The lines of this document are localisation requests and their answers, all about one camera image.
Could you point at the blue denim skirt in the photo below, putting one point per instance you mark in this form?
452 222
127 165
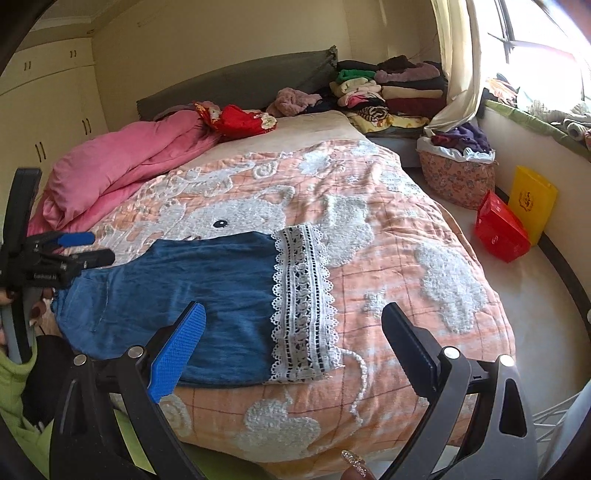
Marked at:
207 300

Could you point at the floral laundry basket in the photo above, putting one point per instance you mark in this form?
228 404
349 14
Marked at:
455 180

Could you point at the cream curtain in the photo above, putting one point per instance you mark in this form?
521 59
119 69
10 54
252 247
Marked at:
461 69

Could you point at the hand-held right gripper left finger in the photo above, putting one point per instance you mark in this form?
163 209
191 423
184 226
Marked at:
178 350

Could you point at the cream wardrobe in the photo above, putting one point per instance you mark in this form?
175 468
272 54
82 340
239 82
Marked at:
55 101

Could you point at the person's left hand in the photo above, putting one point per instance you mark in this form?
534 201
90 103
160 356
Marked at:
40 310

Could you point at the grey headboard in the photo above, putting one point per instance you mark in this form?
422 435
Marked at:
240 78

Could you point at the pile of assorted clothes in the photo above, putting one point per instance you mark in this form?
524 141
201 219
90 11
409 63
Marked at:
572 122

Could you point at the stack of folded clothes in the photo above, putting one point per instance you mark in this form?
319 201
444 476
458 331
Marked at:
406 92

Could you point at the peach embroidered bedspread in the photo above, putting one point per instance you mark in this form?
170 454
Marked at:
406 221

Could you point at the red bag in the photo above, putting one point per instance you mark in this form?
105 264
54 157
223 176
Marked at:
501 230

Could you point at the pink duvet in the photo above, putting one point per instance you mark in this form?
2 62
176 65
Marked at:
115 161

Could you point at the window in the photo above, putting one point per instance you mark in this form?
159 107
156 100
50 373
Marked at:
545 60

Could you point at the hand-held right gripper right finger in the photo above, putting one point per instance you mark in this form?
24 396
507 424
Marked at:
411 350

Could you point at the purple clothes pile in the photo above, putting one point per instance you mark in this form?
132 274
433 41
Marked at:
466 138

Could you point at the red patterned cloth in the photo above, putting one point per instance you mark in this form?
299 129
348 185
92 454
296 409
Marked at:
235 120

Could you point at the green windowsill mat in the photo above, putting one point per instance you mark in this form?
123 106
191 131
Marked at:
531 120

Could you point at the fluffy mauve garment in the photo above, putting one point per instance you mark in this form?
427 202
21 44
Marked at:
295 101

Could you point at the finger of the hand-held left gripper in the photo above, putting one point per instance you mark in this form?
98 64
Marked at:
92 259
74 238

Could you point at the person's right hand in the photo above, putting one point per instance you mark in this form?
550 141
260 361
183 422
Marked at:
358 468

